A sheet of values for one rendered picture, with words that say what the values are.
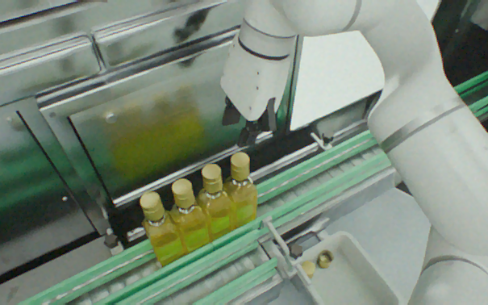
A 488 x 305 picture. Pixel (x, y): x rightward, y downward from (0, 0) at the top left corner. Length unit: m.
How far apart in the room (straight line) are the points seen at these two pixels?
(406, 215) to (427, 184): 0.83
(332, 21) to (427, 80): 0.11
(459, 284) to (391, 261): 0.70
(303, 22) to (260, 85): 0.14
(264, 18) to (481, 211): 0.31
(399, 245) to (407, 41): 0.76
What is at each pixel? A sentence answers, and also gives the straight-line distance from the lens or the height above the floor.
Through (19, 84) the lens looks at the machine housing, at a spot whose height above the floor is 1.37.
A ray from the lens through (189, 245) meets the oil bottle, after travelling 0.80.
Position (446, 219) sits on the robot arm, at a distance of 0.38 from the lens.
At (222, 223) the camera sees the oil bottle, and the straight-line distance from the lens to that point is 0.80.
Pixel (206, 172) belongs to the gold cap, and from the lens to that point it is 0.68.
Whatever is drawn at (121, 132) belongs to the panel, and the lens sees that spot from 0.71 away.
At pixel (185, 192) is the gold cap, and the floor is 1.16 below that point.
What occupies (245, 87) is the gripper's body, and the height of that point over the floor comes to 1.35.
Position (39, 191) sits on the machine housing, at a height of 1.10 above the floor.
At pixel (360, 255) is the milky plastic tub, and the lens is 1.00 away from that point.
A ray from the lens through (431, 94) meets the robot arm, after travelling 0.38.
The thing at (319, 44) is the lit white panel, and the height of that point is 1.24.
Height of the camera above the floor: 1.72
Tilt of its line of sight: 52 degrees down
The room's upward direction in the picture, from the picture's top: straight up
